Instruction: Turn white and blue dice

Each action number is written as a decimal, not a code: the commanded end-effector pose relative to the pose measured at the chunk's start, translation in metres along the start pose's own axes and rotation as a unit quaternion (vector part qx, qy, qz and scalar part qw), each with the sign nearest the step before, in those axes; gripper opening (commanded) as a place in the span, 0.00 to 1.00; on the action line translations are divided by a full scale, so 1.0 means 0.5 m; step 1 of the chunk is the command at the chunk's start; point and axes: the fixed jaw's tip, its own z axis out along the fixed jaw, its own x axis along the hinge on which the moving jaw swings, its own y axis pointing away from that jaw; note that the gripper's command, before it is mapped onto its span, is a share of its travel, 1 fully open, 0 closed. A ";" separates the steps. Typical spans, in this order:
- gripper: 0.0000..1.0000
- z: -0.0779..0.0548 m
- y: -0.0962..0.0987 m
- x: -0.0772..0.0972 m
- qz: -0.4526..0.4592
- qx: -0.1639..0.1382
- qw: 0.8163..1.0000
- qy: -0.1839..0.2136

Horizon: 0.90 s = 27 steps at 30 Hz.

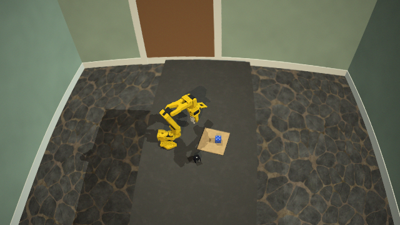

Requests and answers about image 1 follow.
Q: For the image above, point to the tan square mat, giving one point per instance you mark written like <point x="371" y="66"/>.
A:
<point x="207" y="142"/>

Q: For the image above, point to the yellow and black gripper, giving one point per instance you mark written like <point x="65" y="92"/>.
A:
<point x="195" y="111"/>

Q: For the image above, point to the black die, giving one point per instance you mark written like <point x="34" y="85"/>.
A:
<point x="196" y="158"/>

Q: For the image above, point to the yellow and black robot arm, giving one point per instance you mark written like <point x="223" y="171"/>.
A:
<point x="164" y="136"/>

